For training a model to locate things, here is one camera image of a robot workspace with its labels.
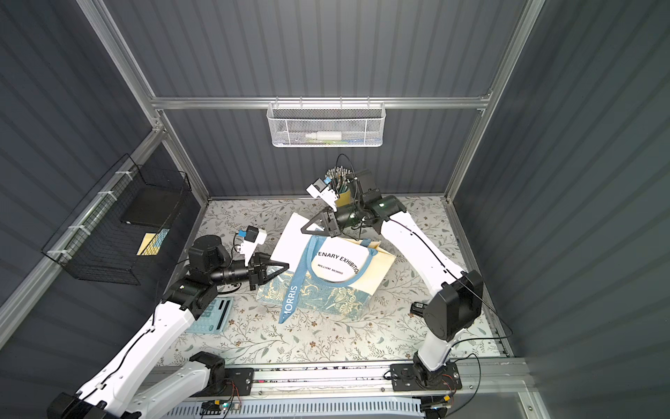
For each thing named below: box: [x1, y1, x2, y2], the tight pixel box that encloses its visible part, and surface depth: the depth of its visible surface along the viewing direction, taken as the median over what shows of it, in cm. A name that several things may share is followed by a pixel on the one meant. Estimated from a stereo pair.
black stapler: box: [410, 302, 428, 317], surface depth 86 cm
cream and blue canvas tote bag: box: [255, 212, 397, 324], surface depth 72 cm
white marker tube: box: [305, 130, 342, 141], surface depth 92 cm
